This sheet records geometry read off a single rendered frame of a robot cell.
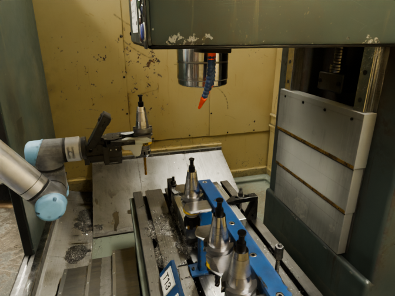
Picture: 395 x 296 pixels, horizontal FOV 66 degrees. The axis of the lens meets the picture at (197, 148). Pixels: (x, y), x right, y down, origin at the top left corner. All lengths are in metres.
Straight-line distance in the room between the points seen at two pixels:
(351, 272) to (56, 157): 1.04
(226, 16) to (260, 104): 1.62
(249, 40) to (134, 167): 1.50
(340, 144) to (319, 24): 0.47
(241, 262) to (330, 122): 0.71
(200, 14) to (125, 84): 1.37
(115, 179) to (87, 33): 0.87
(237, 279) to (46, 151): 0.65
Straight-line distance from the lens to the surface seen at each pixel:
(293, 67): 1.33
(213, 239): 0.64
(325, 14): 0.77
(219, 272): 0.62
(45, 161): 0.99
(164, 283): 1.01
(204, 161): 2.11
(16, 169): 0.87
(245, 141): 2.28
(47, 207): 0.89
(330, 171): 1.17
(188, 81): 0.92
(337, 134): 1.11
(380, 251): 1.15
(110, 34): 1.94
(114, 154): 0.97
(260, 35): 0.69
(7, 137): 1.24
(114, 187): 1.94
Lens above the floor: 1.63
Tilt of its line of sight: 20 degrees down
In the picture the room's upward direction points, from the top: straight up
